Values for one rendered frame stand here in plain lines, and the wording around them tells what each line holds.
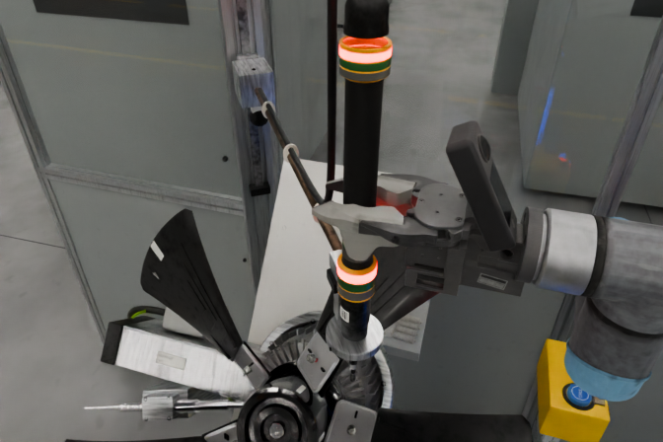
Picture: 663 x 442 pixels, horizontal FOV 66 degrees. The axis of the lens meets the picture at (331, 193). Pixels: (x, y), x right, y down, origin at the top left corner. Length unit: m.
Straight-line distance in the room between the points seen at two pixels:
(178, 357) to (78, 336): 1.74
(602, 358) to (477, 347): 1.15
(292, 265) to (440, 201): 0.58
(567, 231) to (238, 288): 1.44
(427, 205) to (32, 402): 2.25
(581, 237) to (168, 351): 0.76
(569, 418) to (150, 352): 0.77
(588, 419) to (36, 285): 2.66
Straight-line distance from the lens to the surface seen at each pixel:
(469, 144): 0.43
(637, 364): 0.57
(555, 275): 0.49
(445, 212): 0.48
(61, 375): 2.61
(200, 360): 0.99
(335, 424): 0.82
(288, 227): 1.03
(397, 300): 0.73
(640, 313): 0.52
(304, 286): 1.02
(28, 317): 2.94
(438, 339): 1.70
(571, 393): 1.07
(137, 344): 1.05
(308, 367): 0.81
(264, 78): 1.05
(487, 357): 1.73
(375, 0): 0.41
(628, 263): 0.49
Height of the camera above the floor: 1.89
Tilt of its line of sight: 34 degrees down
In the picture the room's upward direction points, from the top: straight up
